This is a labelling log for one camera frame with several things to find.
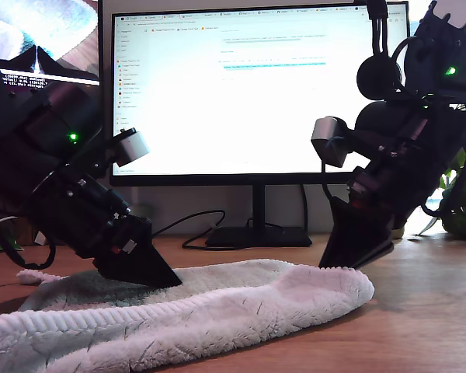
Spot black usb cable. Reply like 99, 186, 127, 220
151, 210, 227, 250

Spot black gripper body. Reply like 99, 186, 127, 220
42, 166, 153, 270
349, 153, 432, 236

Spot black headphones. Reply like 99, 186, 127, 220
356, 0, 405, 104

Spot green leafy potted plant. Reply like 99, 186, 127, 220
419, 99, 466, 242

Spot arm's thick black cable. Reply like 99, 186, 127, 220
421, 131, 466, 218

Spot black monitor with dark screen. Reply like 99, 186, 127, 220
0, 0, 106, 135

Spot black monitor power cable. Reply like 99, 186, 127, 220
300, 185, 310, 230

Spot white and mint tea towel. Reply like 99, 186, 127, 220
0, 258, 375, 373

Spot camera's thin black cable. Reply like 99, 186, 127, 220
321, 159, 337, 201

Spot large black monitor on stand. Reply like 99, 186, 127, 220
110, 0, 416, 249

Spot brown wooden block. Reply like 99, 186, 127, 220
16, 216, 42, 246

